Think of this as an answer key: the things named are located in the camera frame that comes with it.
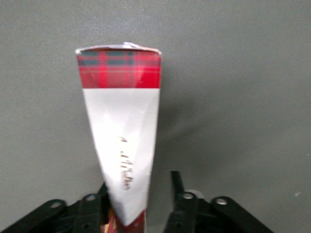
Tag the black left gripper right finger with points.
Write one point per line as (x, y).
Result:
(189, 216)

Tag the red plaid cookie box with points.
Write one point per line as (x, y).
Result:
(121, 121)

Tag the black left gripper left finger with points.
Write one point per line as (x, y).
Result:
(73, 218)

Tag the grey table mat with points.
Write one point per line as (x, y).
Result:
(36, 97)

